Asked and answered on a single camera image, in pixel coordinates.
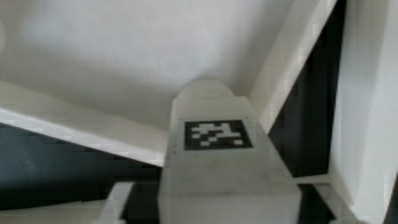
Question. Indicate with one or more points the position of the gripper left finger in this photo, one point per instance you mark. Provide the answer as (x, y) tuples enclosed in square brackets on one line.
[(130, 205)]

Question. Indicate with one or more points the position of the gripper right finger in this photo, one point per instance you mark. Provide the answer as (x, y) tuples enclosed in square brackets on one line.
[(324, 209)]

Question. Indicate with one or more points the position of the white square table top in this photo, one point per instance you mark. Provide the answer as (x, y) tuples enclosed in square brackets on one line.
[(102, 55)]

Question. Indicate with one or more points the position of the white U-shaped fence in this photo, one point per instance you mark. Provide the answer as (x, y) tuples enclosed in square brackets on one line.
[(365, 135)]

